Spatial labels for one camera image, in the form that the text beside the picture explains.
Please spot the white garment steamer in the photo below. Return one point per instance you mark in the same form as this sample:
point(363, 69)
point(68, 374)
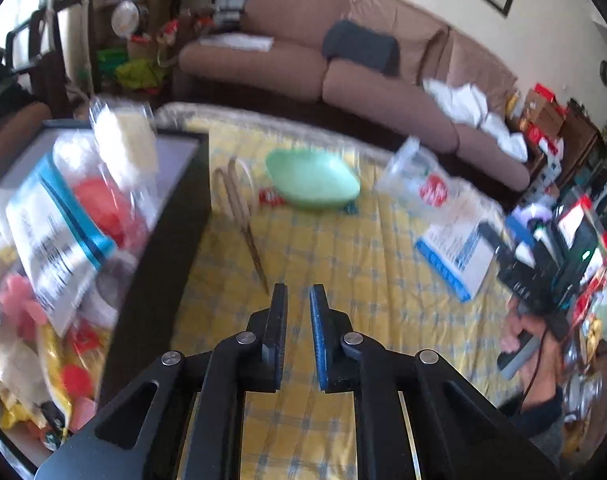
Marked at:
point(87, 20)

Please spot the dark green folded stack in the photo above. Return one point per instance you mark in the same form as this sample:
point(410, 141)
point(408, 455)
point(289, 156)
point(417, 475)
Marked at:
point(108, 57)

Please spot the round decorated tin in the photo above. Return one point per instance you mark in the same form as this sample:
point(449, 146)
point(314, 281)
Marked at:
point(125, 17)

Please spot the clear bag of white contents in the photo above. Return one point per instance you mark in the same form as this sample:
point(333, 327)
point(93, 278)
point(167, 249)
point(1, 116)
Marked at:
point(126, 140)

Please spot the dark wooden cabinet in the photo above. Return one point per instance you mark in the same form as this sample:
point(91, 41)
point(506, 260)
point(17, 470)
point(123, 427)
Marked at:
point(578, 135)

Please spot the red white packets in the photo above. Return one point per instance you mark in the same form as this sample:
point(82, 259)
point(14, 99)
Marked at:
point(576, 215)

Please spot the white papers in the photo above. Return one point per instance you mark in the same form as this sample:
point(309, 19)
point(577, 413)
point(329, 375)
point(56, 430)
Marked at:
point(238, 42)

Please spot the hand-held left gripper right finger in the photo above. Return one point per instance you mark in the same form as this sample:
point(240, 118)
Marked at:
point(319, 345)

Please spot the person's right hand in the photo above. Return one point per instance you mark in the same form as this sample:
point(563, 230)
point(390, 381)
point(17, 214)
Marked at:
point(513, 332)

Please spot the red white snack bag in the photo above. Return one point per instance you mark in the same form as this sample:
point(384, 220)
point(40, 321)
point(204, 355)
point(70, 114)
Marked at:
point(168, 32)

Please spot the clear bag with red label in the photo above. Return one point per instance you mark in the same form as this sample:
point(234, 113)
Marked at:
point(418, 175)

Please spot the yellow checkered cloth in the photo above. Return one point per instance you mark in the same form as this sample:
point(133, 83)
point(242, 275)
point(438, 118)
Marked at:
point(358, 270)

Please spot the round wall clock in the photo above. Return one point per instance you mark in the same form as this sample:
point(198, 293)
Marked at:
point(606, 73)

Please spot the blue striped plastic pouch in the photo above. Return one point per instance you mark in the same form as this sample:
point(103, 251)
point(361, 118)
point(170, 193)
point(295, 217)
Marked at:
point(48, 230)

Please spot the beige sofa pillow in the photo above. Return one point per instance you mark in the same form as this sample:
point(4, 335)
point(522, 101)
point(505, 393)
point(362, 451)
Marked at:
point(398, 15)

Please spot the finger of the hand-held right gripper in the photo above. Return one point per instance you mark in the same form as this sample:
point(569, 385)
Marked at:
point(496, 240)

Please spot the brown fabric sofa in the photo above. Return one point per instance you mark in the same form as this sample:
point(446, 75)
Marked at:
point(283, 70)

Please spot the person's right forearm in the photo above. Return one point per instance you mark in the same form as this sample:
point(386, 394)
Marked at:
point(538, 390)

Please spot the purple white plastic device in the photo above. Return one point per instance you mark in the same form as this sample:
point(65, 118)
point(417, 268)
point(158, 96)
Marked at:
point(528, 216)

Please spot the dark grey cushion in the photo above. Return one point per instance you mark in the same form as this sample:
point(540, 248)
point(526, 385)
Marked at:
point(358, 45)

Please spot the green bowl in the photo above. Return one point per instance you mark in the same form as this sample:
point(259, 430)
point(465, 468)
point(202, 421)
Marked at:
point(308, 180)

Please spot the brown wooden armchair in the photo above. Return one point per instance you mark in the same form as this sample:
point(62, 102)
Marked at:
point(33, 25)

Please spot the blue white cardboard box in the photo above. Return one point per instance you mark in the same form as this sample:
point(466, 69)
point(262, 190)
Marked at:
point(453, 255)

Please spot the small red packet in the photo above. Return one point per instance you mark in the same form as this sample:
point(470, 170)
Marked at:
point(272, 196)

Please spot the pink soft item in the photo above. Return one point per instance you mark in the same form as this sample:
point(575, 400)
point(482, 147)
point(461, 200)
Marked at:
point(18, 305)

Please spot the black storage box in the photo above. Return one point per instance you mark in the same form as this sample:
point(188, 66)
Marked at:
point(168, 270)

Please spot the white cloth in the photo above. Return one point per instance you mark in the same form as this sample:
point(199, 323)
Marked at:
point(458, 102)

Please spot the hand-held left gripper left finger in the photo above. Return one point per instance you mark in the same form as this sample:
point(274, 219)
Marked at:
point(278, 340)

